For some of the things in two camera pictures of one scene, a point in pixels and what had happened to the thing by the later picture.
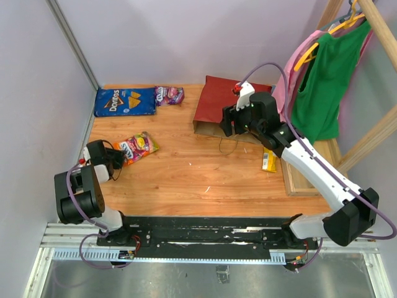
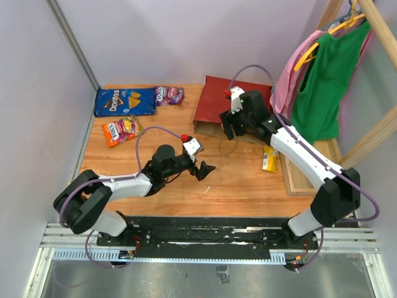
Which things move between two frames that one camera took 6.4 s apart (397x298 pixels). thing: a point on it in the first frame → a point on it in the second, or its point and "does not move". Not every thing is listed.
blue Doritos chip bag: x=124 y=102 does not move
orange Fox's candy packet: x=136 y=147 → x=119 y=131
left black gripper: x=119 y=156 → x=203 y=172
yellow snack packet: x=269 y=160 does not move
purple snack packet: x=167 y=95 does not move
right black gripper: x=229 y=113 does not move
